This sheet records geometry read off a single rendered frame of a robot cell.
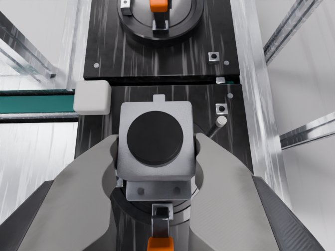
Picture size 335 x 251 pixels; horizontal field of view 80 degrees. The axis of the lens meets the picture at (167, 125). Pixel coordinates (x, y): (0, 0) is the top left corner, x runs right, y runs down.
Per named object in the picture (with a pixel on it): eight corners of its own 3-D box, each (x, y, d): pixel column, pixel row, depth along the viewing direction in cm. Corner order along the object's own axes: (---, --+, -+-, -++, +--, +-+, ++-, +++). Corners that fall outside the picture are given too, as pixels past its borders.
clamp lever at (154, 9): (167, 31, 30) (167, 5, 22) (153, 31, 30) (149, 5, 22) (166, 5, 29) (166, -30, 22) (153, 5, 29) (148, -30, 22)
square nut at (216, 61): (218, 64, 31) (220, 61, 30) (207, 64, 31) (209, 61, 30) (217, 55, 31) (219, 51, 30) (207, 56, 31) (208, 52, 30)
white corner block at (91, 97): (113, 118, 31) (105, 109, 27) (83, 119, 31) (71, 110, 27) (115, 90, 32) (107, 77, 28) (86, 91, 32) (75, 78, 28)
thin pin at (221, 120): (208, 143, 25) (227, 124, 17) (202, 143, 25) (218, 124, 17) (208, 137, 26) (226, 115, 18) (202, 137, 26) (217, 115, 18)
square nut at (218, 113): (226, 116, 29) (228, 114, 28) (215, 116, 29) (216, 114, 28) (225, 105, 29) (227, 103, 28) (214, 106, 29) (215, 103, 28)
